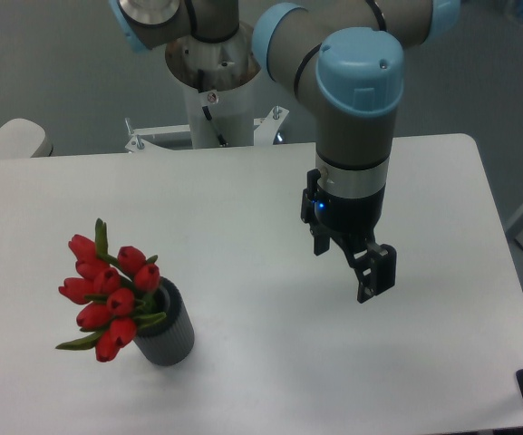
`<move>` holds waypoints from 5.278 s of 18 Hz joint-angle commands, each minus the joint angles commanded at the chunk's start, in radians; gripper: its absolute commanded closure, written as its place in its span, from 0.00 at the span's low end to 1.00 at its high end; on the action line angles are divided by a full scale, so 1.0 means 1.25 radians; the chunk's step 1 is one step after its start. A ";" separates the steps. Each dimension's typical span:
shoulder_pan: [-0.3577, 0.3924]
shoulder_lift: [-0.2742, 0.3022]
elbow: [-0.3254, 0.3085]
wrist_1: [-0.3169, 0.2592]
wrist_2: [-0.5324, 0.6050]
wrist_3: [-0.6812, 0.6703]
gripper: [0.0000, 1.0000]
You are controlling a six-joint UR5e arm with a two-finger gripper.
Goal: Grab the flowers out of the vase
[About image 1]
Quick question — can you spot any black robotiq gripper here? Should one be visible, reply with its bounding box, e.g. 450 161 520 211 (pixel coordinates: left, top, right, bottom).
301 169 397 304

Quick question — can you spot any red tulip bouquet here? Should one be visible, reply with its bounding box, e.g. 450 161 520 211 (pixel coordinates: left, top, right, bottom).
55 218 169 363

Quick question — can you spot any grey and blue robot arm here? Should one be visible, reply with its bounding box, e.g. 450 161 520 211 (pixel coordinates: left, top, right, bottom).
111 1 460 302

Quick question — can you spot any dark grey ribbed vase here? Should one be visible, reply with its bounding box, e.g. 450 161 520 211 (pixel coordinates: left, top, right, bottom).
133 277 195 366

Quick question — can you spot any white chair armrest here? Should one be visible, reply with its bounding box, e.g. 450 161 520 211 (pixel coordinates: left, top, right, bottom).
0 118 53 160

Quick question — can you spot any white pedestal base frame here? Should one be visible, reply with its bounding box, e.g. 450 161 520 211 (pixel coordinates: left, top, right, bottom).
124 105 290 153

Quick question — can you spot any black cable on pedestal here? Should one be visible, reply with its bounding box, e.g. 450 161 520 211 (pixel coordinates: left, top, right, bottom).
201 105 229 148

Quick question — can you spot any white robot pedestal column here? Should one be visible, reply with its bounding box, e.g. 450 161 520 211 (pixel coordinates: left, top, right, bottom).
165 23 260 149

